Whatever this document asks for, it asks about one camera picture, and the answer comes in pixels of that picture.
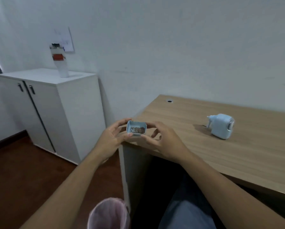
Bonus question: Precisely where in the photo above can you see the person's left forearm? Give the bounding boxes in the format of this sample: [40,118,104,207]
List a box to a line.
[18,150,109,229]

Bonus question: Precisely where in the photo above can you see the white two-door cabinet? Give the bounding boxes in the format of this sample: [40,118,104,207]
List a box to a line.
[0,68,107,165]

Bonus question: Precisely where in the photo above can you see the person's left hand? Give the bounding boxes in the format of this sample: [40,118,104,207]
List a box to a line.
[93,118,133,165]

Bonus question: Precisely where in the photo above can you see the person's blue jeans legs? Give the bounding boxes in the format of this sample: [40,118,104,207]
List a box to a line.
[158,169,217,229]

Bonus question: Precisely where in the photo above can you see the person's right forearm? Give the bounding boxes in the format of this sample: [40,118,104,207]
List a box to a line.
[179,155,285,229]

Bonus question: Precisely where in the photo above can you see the white paper sheet on wall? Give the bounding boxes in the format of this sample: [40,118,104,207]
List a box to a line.
[54,27,75,53]

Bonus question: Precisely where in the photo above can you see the white tumbler with red band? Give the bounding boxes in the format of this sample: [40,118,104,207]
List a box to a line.
[49,43,70,78]

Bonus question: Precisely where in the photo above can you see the light blue pencil sharpener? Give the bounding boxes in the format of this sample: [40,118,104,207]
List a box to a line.
[206,114,235,140]

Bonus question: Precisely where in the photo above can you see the waste bin with pink bag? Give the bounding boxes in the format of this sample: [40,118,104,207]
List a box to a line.
[87,197,131,229]

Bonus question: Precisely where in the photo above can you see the small light blue shavings tray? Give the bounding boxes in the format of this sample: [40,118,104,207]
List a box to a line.
[126,120,147,137]

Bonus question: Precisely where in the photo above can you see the person's right hand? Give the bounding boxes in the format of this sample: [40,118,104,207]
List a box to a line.
[140,121,193,165]

